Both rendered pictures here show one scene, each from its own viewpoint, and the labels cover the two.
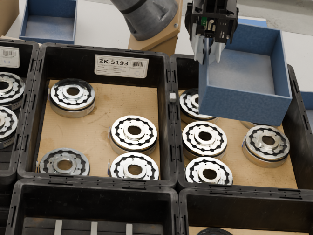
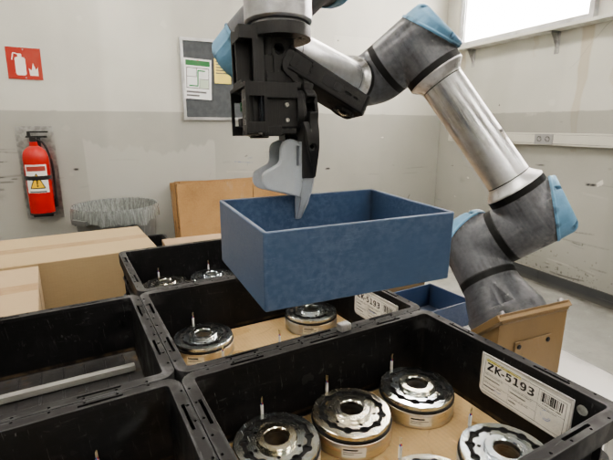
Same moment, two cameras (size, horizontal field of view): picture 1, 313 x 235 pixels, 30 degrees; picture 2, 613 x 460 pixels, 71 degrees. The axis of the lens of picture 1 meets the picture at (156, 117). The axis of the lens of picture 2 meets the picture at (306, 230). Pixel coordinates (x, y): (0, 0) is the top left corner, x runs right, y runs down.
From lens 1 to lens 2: 1.04 m
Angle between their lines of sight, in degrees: 66
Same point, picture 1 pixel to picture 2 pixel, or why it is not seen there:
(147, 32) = (474, 320)
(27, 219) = (132, 352)
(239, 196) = (194, 437)
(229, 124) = (435, 444)
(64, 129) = (268, 331)
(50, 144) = (241, 332)
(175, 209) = (131, 384)
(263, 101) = (246, 238)
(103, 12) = not seen: hidden behind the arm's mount
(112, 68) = (367, 308)
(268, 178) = not seen: outside the picture
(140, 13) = (473, 292)
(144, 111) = not seen: hidden behind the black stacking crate
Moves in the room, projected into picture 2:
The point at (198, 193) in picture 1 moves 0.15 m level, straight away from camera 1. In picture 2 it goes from (176, 394) to (307, 378)
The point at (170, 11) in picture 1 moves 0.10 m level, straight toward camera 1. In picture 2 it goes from (514, 302) to (471, 310)
